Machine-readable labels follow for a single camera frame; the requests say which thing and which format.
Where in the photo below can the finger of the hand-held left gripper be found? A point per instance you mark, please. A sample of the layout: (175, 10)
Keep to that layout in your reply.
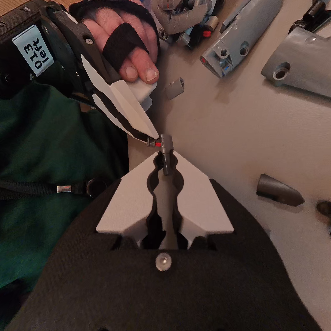
(126, 103)
(108, 113)

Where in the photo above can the large grey lego panel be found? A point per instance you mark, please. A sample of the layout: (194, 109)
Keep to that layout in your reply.
(305, 59)

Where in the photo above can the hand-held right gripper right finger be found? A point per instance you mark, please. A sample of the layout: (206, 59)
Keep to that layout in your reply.
(204, 206)

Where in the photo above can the person's left hand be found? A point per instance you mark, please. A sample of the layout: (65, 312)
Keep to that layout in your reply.
(103, 24)

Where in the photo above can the person's left forearm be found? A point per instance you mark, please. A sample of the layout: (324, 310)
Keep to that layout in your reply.
(77, 10)

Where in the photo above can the dark grey curved lego piece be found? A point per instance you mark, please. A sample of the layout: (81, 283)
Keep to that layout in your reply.
(276, 190)

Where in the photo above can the black lego pin connector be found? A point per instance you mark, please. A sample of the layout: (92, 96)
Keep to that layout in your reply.
(325, 209)

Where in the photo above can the grey lego bush with red axle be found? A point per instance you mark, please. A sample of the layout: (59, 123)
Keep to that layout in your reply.
(153, 143)

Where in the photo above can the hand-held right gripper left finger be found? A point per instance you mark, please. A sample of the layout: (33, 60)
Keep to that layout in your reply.
(124, 206)

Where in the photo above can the grey lego panel assembly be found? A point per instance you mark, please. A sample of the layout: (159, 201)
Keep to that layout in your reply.
(232, 38)

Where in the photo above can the small light grey lego block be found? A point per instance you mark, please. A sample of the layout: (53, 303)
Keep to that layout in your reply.
(174, 89)

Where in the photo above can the multicoloured lego model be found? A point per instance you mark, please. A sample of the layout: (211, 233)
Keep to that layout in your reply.
(181, 23)

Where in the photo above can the dark grey lego axle connector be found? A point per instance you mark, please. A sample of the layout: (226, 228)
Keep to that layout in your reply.
(168, 155)

